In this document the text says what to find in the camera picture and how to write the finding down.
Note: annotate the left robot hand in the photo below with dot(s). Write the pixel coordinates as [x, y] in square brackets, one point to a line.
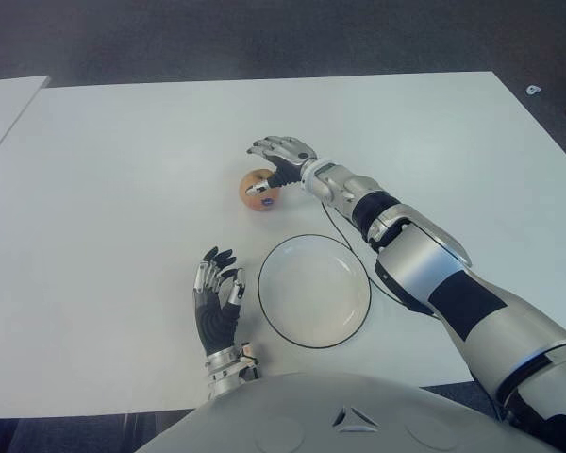
[214, 321]

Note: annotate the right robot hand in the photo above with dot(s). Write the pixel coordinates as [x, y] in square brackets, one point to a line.
[292, 153]

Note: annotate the apple with blue sticker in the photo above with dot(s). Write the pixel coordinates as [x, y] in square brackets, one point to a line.
[252, 203]

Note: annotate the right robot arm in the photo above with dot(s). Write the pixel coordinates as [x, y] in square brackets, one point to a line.
[420, 255]

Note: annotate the white plate black rim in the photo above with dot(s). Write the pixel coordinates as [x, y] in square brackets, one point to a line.
[313, 292]

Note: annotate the grey robot torso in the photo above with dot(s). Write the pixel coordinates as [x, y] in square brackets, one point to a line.
[311, 415]

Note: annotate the small white floor object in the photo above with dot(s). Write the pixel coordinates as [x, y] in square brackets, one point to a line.
[533, 89]

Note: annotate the neighbouring white table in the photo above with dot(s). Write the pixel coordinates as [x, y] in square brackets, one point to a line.
[4, 108]

